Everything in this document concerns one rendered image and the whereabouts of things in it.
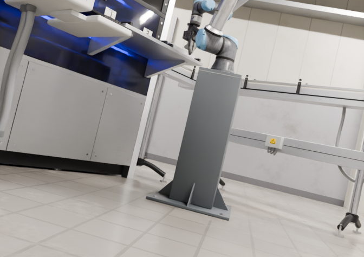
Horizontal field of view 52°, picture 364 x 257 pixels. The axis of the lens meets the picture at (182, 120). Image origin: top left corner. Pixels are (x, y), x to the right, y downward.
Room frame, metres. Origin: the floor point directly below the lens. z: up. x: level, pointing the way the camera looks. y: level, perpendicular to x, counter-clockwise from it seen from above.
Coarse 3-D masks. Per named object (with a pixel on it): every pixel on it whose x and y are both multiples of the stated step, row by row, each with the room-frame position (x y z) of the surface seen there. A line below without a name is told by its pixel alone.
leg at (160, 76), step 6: (156, 84) 2.95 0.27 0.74; (156, 90) 2.95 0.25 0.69; (156, 96) 2.95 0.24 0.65; (156, 102) 2.96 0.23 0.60; (150, 108) 2.95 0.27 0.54; (150, 114) 2.95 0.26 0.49; (150, 120) 2.95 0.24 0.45; (150, 126) 2.96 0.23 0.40; (144, 132) 2.95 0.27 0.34; (144, 138) 2.95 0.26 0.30; (144, 144) 2.95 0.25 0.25; (144, 150) 2.96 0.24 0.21; (138, 156) 2.95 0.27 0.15
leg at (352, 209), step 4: (360, 172) 2.45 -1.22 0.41; (356, 176) 2.47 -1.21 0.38; (360, 176) 2.45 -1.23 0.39; (356, 180) 2.46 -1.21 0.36; (360, 180) 2.44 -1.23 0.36; (356, 184) 2.45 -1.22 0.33; (360, 184) 2.44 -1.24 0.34; (356, 188) 2.45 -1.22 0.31; (360, 188) 2.44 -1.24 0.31; (356, 192) 2.45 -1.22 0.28; (360, 192) 2.45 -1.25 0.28; (352, 196) 2.47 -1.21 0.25; (356, 196) 2.45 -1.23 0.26; (360, 196) 2.46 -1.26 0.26; (352, 200) 2.46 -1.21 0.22; (356, 200) 2.44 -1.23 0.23; (352, 204) 2.46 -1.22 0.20; (356, 204) 2.44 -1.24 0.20; (352, 208) 2.45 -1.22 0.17; (356, 208) 2.44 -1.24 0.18; (352, 212) 2.45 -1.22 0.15; (356, 212) 2.45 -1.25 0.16
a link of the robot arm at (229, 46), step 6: (222, 36) 2.17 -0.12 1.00; (228, 36) 2.17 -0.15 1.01; (228, 42) 2.16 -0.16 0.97; (234, 42) 2.17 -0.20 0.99; (222, 48) 2.15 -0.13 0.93; (228, 48) 2.16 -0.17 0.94; (234, 48) 2.18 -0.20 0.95; (216, 54) 2.18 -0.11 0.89; (222, 54) 2.17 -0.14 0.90; (228, 54) 2.16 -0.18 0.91; (234, 54) 2.18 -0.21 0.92
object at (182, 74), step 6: (180, 66) 3.09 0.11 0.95; (168, 72) 2.95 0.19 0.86; (174, 72) 3.01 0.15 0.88; (180, 72) 3.06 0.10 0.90; (186, 72) 3.12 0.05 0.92; (192, 72) 3.17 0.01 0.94; (174, 78) 3.09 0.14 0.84; (180, 78) 3.07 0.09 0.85; (186, 78) 3.13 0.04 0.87; (192, 78) 3.17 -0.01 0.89; (186, 84) 3.27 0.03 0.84; (192, 84) 3.20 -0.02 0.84
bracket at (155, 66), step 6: (150, 60) 2.60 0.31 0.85; (156, 60) 2.56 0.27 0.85; (162, 60) 2.52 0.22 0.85; (168, 60) 2.49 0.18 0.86; (174, 60) 2.45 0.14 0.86; (150, 66) 2.59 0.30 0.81; (156, 66) 2.55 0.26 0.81; (162, 66) 2.51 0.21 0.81; (168, 66) 2.48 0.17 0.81; (174, 66) 2.45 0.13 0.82; (150, 72) 2.58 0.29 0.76; (156, 72) 2.54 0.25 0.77; (162, 72) 2.54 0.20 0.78
